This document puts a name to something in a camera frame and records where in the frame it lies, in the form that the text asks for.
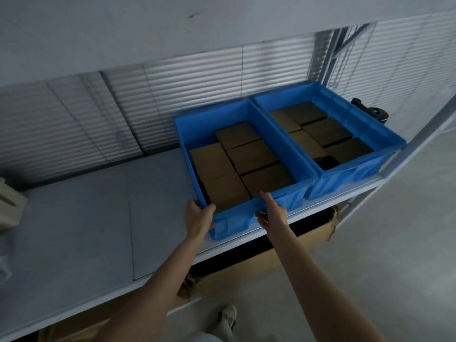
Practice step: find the person's right thumb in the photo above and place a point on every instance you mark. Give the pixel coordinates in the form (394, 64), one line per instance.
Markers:
(268, 200)

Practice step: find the large open cardboard carton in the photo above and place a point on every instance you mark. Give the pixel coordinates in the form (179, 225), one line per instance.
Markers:
(263, 261)

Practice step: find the person's left forearm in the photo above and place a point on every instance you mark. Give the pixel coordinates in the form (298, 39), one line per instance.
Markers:
(156, 288)

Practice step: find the person's left hand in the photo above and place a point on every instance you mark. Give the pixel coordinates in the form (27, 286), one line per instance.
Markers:
(196, 220)

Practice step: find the white metal shelving rack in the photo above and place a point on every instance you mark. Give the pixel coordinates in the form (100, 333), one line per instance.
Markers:
(89, 227)

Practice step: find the person's right forearm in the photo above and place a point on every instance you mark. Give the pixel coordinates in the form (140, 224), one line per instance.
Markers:
(313, 284)

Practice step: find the beige plastic object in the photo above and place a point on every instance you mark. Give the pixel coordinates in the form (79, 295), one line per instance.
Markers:
(10, 206)

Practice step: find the brown cardboard box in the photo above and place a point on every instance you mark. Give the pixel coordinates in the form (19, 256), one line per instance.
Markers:
(252, 156)
(327, 132)
(351, 150)
(305, 112)
(283, 121)
(211, 160)
(237, 136)
(267, 179)
(307, 144)
(226, 193)

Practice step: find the blue plastic storage bin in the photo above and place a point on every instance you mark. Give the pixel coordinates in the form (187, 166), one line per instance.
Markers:
(370, 128)
(281, 149)

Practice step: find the person's white shoe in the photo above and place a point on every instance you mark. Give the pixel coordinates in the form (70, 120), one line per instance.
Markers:
(226, 316)

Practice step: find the black round device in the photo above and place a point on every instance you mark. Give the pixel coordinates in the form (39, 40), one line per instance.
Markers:
(374, 113)

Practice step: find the person's left thumb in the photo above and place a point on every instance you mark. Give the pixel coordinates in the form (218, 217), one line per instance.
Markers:
(208, 210)

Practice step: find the grey window blinds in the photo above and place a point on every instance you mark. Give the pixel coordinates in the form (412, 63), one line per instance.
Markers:
(199, 85)

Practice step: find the person's right hand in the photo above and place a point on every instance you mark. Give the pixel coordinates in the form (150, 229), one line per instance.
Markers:
(277, 220)

